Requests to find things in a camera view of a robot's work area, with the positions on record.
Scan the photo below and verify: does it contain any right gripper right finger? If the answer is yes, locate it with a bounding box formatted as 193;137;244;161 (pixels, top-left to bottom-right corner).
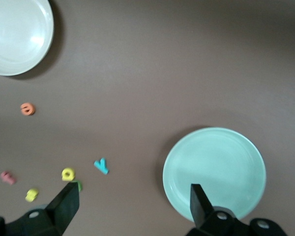
186;183;288;236

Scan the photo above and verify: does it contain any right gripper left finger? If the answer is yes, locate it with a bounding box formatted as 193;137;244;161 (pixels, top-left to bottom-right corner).
0;183;80;236

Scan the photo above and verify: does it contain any green letter b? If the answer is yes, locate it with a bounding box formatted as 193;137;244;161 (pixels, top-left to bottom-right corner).
72;179;83;192

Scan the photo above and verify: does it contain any yellow letter p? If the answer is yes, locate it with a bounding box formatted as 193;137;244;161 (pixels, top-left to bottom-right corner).
61;167;76;182

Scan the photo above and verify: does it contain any teal letter y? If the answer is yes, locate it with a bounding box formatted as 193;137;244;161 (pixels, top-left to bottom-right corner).
93;157;110;175

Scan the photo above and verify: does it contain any yellow letter s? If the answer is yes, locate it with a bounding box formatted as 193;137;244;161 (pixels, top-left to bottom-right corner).
25;188;39;203

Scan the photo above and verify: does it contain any green plate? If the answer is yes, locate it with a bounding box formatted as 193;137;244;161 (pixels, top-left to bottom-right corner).
162;127;266;221

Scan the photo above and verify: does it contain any pink letter f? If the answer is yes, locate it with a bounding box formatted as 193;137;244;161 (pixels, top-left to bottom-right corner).
0;171;17;184

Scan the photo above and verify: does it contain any orange letter e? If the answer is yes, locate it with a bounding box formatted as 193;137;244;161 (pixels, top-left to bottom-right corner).
20;102;36;116

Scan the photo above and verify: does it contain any brown table cover sheet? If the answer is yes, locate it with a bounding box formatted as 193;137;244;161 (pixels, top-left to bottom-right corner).
0;0;295;236

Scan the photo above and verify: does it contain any beige plate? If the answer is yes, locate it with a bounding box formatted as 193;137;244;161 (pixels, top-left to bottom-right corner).
0;0;55;76

